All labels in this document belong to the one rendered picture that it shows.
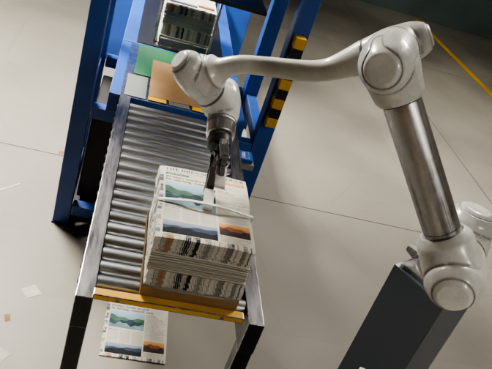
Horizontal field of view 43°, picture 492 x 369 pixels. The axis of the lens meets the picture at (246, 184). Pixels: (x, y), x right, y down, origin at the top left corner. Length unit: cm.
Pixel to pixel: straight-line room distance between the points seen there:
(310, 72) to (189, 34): 186
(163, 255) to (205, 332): 127
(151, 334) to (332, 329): 95
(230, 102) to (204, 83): 13
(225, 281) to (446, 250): 60
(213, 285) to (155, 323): 115
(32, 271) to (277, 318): 119
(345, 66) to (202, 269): 68
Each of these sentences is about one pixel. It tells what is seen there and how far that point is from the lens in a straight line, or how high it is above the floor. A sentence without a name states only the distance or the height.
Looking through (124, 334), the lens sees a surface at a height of 1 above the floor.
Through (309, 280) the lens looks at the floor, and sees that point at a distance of 348.
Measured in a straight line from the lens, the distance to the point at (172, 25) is 355.
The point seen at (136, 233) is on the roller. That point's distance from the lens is 205.
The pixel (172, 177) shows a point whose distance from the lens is 192.
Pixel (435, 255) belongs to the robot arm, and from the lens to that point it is 170.
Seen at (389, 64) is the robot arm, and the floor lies 164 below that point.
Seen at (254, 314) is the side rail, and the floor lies 80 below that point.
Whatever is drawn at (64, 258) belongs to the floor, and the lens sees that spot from 313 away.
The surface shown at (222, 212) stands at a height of 103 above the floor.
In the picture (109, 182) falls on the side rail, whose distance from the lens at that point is 225.
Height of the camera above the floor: 202
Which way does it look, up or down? 30 degrees down
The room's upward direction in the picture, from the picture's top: 20 degrees clockwise
